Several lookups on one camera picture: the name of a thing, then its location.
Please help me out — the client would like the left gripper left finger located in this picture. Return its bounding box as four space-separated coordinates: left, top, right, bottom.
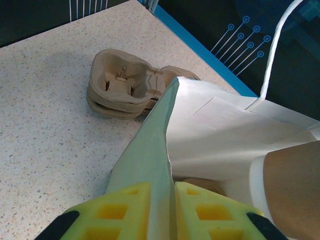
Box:
48 181 152 240

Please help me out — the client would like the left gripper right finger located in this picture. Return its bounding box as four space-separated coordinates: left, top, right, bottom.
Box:
174 181 288 240

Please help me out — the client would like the brown paper coffee cup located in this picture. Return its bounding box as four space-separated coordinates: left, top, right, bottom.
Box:
249 139 320 240

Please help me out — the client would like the printed paper gift bag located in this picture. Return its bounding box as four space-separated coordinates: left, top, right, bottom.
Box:
106 0 320 240

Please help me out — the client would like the stack of cardboard cup carriers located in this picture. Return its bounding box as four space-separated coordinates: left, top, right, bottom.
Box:
86 49 201 121

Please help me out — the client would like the aluminium frame post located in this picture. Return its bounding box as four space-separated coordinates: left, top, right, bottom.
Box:
138 0 160 12

